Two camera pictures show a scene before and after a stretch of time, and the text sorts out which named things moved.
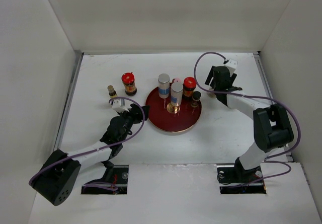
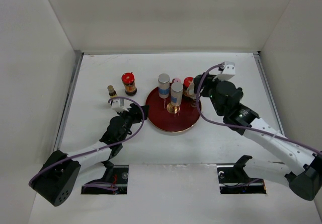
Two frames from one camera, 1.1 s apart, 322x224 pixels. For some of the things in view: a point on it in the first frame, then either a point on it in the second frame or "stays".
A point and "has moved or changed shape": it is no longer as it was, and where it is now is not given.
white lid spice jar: (176, 92) stays
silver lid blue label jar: (163, 84) stays
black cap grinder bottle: (211, 94) has moved or changed shape
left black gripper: (136, 112) stays
